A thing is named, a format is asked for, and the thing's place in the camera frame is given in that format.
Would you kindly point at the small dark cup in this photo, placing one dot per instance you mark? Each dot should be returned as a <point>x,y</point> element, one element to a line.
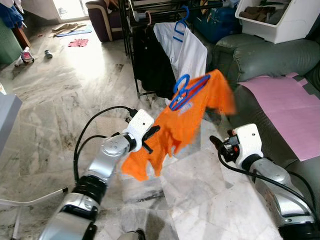
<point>48,54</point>

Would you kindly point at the white storage bin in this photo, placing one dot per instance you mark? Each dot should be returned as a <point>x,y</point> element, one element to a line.
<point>295,25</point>

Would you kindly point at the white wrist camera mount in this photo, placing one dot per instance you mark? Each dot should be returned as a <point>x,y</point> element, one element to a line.
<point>137,125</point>
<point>249,142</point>

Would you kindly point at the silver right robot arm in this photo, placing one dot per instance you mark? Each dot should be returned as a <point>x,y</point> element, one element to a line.
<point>275,180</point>

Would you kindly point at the black clothes rack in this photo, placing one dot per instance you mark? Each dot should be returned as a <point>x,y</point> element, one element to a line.
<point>127,30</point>

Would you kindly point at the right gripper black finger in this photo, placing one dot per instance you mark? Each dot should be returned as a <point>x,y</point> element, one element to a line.
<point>217,142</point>

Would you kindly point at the pink mat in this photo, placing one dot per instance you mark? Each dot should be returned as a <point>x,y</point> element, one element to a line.
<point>285,110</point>

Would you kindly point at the blue floor mat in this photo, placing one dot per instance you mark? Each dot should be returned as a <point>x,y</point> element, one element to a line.
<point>77,33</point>

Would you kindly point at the blue garment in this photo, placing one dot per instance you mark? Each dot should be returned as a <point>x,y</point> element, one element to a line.
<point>11,16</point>

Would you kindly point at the black garment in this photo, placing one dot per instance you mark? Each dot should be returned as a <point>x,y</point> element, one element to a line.
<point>150,60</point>

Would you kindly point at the pink cloth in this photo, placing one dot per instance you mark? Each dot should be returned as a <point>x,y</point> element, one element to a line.
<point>78,42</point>

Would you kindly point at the blue bag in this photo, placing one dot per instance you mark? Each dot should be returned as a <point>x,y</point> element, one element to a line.
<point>220,25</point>

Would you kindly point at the white shirt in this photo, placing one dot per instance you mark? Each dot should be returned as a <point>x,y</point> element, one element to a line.
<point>192,55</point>

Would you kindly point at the orange shirt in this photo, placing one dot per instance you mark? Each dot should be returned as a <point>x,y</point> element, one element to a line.
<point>175,125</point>

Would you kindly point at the brown clothes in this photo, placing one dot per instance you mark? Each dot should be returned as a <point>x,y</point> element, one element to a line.
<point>262,14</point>

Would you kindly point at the purple armchair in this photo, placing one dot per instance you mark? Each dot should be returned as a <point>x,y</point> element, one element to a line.
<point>102,25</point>

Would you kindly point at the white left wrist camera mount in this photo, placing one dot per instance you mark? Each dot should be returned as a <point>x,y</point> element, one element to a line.
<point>137,125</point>

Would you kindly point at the blue plastic clothes hanger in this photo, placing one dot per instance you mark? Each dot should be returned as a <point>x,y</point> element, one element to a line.
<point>179,35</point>
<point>176,86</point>

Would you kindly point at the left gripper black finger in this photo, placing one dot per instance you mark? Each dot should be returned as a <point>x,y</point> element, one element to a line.
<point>152,132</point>

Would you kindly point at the green leather sofa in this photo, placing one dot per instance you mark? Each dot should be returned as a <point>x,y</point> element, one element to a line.
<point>270,55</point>

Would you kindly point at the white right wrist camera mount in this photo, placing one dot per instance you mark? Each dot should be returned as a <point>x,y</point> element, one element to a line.
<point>249,142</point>

